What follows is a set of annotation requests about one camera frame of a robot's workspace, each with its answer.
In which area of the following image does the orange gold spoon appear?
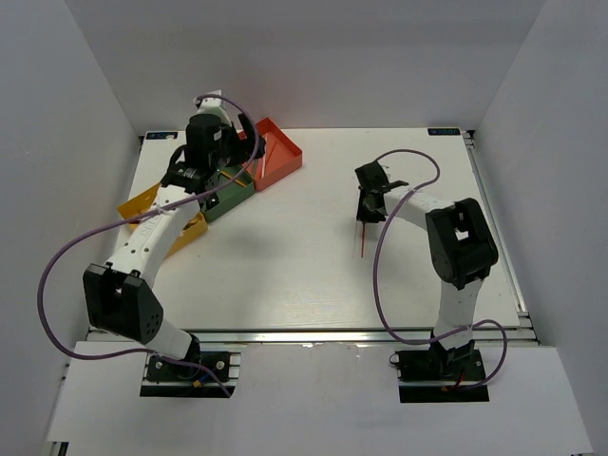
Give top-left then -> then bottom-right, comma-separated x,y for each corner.
221,171 -> 248,187

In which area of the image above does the orange chopstick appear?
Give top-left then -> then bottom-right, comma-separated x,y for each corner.
265,141 -> 280,165
360,222 -> 366,258

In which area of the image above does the clear white chopstick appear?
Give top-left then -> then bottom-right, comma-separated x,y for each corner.
351,221 -> 359,257

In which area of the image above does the black spoon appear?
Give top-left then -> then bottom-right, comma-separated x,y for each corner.
205,194 -> 219,210

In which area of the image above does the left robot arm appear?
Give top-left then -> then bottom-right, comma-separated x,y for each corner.
83,113 -> 263,379

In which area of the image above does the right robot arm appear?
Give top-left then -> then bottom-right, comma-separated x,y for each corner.
355,161 -> 499,379

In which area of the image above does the red square container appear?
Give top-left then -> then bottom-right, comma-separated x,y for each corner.
247,118 -> 302,193

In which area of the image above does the green square container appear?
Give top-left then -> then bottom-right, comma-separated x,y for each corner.
202,171 -> 255,223

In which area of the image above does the left blue table label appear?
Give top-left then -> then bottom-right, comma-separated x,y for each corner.
145,131 -> 179,141

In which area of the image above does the blue table label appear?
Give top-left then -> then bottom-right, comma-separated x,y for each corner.
427,127 -> 461,136
145,131 -> 179,141

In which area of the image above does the right blue table label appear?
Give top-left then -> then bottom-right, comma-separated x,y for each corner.
427,127 -> 461,136

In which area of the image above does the yellow square container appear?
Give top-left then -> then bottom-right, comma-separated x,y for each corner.
117,183 -> 208,257

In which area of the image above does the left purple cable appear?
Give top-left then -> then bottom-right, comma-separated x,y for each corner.
36,94 -> 267,398

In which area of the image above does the purple cable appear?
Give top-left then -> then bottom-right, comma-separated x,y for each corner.
372,149 -> 508,391
36,94 -> 267,398

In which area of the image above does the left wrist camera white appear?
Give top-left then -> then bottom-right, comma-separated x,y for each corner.
189,89 -> 233,126

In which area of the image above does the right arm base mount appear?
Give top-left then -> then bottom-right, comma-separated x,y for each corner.
389,350 -> 490,404

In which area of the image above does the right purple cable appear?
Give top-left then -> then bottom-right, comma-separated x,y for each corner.
372,149 -> 508,391

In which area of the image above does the aluminium table frame rail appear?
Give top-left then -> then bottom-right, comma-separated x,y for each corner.
461,130 -> 541,345

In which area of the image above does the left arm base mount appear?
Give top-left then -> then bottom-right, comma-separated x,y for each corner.
140,348 -> 241,399

